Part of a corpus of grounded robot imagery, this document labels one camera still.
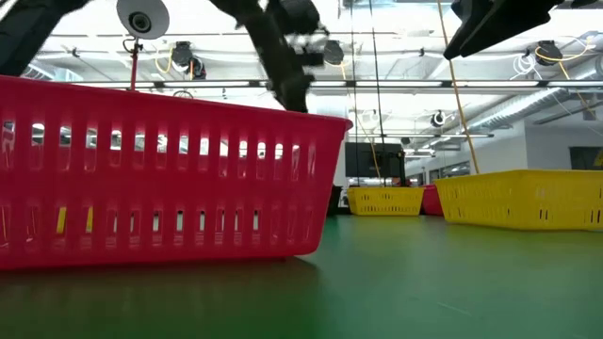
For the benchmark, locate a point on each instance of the red plastic slotted basket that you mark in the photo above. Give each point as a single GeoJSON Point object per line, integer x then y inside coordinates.
{"type": "Point", "coordinates": [165, 188]}
{"type": "Point", "coordinates": [431, 202]}

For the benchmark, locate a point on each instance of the black hanging hoop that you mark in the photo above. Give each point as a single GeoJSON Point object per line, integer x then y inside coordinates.
{"type": "Point", "coordinates": [183, 92]}

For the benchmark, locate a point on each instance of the long ceiling light rail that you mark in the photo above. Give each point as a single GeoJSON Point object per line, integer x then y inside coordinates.
{"type": "Point", "coordinates": [400, 84]}

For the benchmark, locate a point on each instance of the black monitor screen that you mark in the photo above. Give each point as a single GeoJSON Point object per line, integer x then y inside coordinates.
{"type": "Point", "coordinates": [367, 160]}

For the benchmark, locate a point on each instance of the silver ceiling air duct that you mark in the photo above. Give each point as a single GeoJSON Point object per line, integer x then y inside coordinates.
{"type": "Point", "coordinates": [518, 110]}

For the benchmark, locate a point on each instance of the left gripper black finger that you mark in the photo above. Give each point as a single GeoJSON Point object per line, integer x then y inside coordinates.
{"type": "Point", "coordinates": [287, 80]}

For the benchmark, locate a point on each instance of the yellow plastic slotted basket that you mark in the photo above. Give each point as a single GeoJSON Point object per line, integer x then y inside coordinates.
{"type": "Point", "coordinates": [384, 202]}
{"type": "Point", "coordinates": [61, 220]}
{"type": "Point", "coordinates": [518, 198]}

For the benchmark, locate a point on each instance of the red desk lamp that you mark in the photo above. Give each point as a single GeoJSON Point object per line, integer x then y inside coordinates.
{"type": "Point", "coordinates": [141, 21]}

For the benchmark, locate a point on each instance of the dark wall panel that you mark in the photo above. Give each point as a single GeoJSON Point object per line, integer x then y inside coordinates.
{"type": "Point", "coordinates": [584, 157]}

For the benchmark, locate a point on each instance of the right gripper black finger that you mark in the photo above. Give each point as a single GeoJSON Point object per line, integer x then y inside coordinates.
{"type": "Point", "coordinates": [490, 30]}

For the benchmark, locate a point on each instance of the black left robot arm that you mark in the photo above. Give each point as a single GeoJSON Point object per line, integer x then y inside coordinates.
{"type": "Point", "coordinates": [23, 28]}

